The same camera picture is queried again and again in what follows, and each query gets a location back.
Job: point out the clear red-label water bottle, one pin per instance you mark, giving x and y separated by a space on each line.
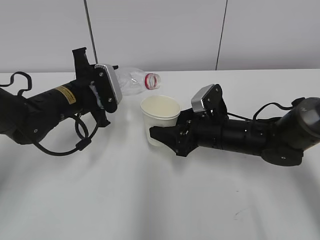
133 81

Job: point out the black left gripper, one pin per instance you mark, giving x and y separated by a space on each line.
87 98

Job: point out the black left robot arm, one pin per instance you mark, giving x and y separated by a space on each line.
30 119

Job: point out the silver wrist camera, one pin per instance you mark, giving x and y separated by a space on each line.
209 98
108 87

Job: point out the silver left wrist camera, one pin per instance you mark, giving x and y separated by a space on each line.
108 87

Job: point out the dark wall seam strip right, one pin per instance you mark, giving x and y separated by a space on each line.
221 35

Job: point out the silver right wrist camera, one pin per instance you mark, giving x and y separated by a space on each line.
209 98

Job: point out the white paper cup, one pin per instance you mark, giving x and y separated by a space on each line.
159 111

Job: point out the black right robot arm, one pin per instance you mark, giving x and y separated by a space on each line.
280 141

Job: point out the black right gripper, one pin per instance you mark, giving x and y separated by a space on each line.
192 130

